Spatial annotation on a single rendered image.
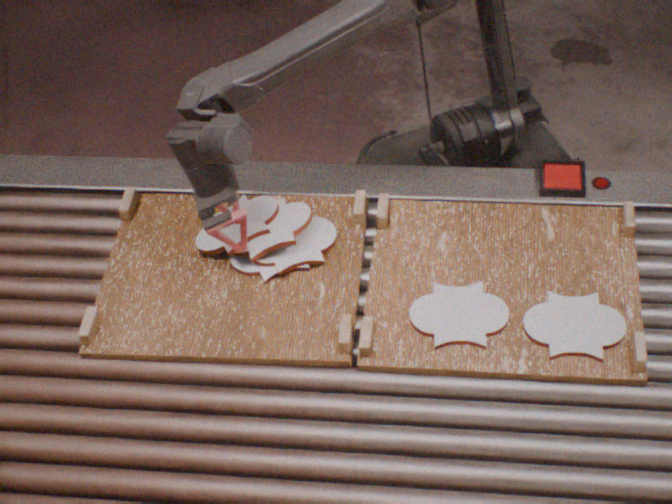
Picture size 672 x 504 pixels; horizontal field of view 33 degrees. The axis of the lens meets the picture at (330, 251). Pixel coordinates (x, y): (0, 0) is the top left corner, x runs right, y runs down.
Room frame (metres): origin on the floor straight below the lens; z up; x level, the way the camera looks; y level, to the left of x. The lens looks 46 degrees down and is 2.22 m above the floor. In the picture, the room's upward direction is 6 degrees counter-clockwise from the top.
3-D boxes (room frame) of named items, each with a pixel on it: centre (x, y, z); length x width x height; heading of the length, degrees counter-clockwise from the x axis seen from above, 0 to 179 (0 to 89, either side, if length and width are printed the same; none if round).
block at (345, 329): (1.06, -0.01, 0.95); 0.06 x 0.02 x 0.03; 170
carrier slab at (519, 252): (1.14, -0.26, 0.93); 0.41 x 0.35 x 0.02; 79
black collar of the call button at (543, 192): (1.37, -0.40, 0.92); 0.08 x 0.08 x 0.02; 79
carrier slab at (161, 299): (1.23, 0.16, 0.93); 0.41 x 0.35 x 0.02; 80
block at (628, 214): (1.24, -0.47, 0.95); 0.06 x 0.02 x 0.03; 169
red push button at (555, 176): (1.37, -0.40, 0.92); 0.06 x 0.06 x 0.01; 79
